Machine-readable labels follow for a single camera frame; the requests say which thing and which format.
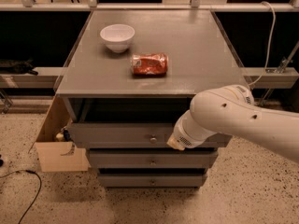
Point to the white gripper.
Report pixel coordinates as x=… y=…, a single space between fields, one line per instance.
x=181 y=136

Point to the grey top drawer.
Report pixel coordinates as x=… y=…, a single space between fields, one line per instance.
x=120 y=135

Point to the grey drawer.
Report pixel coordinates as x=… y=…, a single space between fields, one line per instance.
x=151 y=158
x=152 y=180
x=120 y=135

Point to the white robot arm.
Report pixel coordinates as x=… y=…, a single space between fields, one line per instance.
x=231 y=110

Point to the grey bottom drawer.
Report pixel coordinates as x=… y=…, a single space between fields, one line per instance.
x=152 y=180

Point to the grey drawer cabinet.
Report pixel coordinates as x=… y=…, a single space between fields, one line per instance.
x=99 y=86

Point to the grey middle drawer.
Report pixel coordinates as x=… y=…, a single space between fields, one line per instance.
x=151 y=158

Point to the crushed orange soda can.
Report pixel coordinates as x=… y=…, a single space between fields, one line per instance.
x=155 y=64

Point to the items inside cardboard box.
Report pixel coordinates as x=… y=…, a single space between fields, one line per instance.
x=63 y=135

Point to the white ceramic bowl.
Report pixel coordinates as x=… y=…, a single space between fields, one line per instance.
x=118 y=37

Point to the cardboard box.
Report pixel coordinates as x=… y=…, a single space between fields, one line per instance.
x=58 y=156

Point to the black object on shelf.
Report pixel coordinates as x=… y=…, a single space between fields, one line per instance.
x=17 y=67

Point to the metal frame rail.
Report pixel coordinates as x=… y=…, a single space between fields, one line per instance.
x=85 y=5

